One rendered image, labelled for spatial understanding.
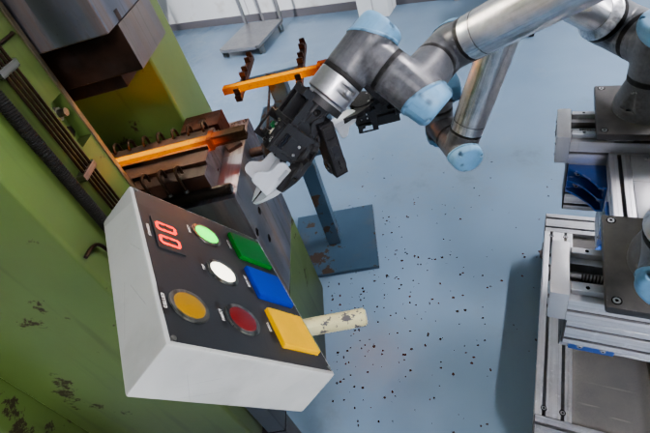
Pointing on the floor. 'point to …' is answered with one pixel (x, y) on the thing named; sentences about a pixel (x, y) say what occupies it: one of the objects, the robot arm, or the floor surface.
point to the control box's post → (274, 419)
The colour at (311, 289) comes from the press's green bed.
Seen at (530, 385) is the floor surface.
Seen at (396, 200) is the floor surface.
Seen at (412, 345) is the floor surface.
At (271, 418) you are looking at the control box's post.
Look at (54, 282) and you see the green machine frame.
